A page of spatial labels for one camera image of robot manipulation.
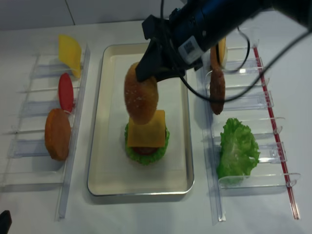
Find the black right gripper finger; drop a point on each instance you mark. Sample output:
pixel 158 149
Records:
pixel 163 73

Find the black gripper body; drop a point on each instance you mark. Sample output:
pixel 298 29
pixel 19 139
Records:
pixel 158 30

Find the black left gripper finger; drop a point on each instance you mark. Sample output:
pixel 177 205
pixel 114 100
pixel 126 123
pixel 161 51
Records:
pixel 151 62

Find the sesame bun top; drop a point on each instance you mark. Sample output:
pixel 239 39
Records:
pixel 140 98

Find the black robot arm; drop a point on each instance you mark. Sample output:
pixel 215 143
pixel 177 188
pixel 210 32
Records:
pixel 178 43

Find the brown meat patty in rack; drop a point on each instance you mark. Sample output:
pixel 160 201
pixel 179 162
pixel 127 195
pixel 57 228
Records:
pixel 217 90

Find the orange cheese slice on burger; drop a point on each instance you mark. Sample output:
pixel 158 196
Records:
pixel 151 135

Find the yellow cheese slice in rack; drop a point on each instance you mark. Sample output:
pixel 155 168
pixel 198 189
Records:
pixel 69 52

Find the red tomato slice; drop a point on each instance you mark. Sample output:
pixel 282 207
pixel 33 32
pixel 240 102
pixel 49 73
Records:
pixel 66 93

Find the green lettuce under burger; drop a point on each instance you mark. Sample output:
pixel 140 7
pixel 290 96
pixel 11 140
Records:
pixel 148 156

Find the green lettuce leaf in rack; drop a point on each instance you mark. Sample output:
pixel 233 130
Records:
pixel 239 152

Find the white paper tray liner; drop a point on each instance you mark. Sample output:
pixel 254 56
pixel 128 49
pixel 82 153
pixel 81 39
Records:
pixel 169 91

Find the brown patty in burger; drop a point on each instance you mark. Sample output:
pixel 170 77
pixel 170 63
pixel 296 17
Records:
pixel 145 151

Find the right clear acrylic rack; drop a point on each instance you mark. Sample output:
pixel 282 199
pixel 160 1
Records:
pixel 255 109

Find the clear acrylic rack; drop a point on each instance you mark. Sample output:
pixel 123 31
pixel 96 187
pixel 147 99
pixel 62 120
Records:
pixel 255 109
pixel 27 95

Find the orange-brown bun bottom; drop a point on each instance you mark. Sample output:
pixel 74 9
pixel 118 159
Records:
pixel 57 134

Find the cream metal tray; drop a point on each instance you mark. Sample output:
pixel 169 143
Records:
pixel 147 182

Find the left clear acrylic rack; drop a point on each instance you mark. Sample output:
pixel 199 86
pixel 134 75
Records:
pixel 27 95

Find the black object at corner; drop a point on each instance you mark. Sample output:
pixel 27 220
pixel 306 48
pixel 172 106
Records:
pixel 5 222

